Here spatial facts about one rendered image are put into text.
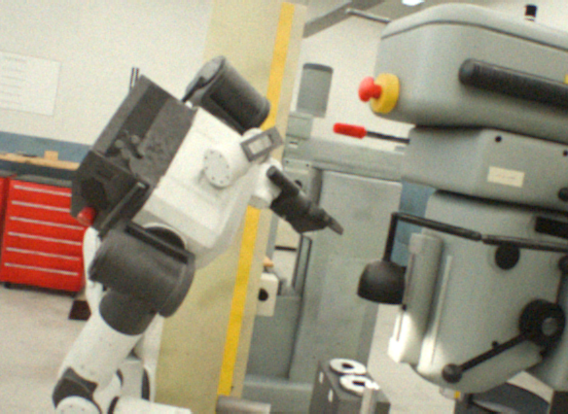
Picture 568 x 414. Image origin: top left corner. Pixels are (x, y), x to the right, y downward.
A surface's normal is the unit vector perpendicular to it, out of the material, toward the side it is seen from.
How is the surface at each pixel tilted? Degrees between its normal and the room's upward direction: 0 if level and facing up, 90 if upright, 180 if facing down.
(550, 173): 90
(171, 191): 58
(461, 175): 90
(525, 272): 90
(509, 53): 90
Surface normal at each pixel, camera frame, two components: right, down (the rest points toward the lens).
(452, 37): -0.40, 0.01
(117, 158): 0.56, -0.39
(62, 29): 0.26, 0.13
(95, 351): -0.09, 0.32
